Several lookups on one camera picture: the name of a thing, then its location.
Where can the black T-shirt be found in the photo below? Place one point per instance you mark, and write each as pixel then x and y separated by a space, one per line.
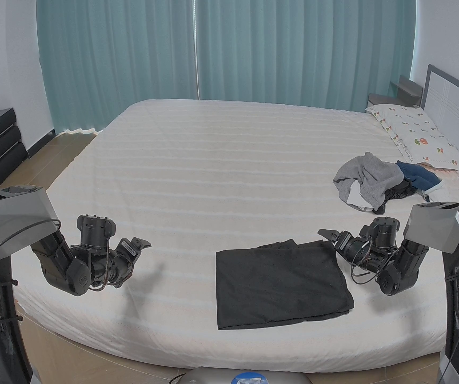
pixel 281 286

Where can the blue-green curtain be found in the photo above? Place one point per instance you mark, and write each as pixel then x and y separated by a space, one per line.
pixel 121 46
pixel 301 38

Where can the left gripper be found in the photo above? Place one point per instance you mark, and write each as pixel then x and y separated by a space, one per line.
pixel 123 260

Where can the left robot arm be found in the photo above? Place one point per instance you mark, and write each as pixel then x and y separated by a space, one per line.
pixel 13 218

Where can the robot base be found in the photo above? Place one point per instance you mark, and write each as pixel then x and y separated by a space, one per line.
pixel 213 378

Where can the pile of clothes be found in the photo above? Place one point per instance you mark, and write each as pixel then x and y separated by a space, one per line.
pixel 377 178

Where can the grey bedside table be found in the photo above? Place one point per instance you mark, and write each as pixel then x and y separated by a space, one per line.
pixel 407 87

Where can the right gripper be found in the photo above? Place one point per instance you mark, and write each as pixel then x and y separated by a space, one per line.
pixel 351 248

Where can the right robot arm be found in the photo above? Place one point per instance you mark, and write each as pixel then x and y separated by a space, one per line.
pixel 433 222

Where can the white printed pillow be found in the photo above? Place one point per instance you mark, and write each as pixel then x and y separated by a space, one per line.
pixel 413 130

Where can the bed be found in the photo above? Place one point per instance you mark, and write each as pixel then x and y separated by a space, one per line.
pixel 213 174

